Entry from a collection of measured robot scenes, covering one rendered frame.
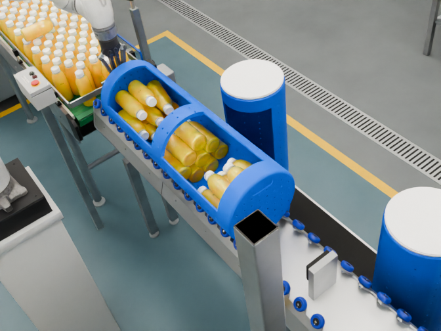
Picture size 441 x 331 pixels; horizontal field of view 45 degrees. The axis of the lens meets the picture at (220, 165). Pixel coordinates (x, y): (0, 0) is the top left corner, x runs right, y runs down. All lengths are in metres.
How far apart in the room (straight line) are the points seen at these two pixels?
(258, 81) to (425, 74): 2.01
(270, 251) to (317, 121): 2.74
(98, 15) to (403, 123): 2.27
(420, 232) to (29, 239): 1.36
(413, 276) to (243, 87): 1.04
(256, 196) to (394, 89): 2.41
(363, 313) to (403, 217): 0.34
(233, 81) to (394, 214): 0.94
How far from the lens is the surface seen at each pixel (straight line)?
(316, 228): 2.87
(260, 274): 1.00
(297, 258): 1.83
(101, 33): 2.13
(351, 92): 3.91
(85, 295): 2.47
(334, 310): 1.73
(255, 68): 2.40
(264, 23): 4.69
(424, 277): 1.84
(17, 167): 2.18
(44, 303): 2.38
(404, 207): 1.85
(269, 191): 1.72
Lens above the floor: 2.45
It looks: 46 degrees down
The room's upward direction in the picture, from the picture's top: 10 degrees counter-clockwise
